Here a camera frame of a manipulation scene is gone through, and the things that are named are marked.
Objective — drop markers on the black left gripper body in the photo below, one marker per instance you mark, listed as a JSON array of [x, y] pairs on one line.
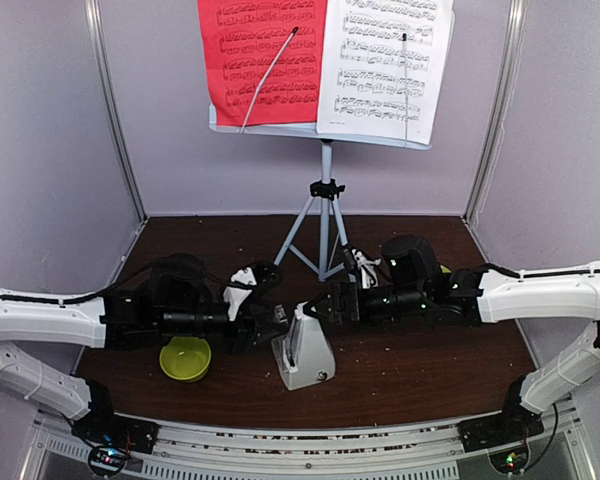
[[241, 333]]

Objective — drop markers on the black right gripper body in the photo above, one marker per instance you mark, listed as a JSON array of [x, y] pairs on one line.
[[349, 292]]

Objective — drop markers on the white metronome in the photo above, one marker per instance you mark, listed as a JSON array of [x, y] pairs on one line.
[[303, 355]]

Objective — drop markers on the white folding music stand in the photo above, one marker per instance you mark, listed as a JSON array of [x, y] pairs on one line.
[[324, 192]]

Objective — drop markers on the white sheet music page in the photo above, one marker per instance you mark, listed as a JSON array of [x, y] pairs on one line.
[[382, 68]]

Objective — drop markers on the red sheet music page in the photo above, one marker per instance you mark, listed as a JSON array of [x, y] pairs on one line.
[[263, 59]]

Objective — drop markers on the clear metronome cover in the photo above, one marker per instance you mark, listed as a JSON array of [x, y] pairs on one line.
[[279, 316]]

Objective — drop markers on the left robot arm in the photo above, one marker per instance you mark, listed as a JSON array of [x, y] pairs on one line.
[[177, 297]]

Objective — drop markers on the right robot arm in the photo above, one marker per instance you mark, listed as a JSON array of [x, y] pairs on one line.
[[409, 280]]

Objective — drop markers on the lime green bowl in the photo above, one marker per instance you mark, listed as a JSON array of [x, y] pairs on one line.
[[185, 359]]

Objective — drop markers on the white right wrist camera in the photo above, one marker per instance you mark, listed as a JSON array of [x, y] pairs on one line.
[[365, 269]]

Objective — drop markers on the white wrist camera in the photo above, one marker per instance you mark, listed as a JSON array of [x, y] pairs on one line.
[[365, 269], [242, 284]]

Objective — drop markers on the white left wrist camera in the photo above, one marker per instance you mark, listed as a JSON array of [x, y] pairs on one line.
[[242, 284]]

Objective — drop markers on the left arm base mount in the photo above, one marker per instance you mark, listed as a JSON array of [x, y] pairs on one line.
[[101, 425]]

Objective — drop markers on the aluminium front rail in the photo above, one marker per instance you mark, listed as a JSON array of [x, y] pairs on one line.
[[424, 450]]

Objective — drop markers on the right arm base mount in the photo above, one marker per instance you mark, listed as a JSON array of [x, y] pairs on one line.
[[513, 424]]

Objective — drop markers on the left aluminium corner post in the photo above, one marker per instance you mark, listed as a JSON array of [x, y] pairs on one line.
[[98, 41]]

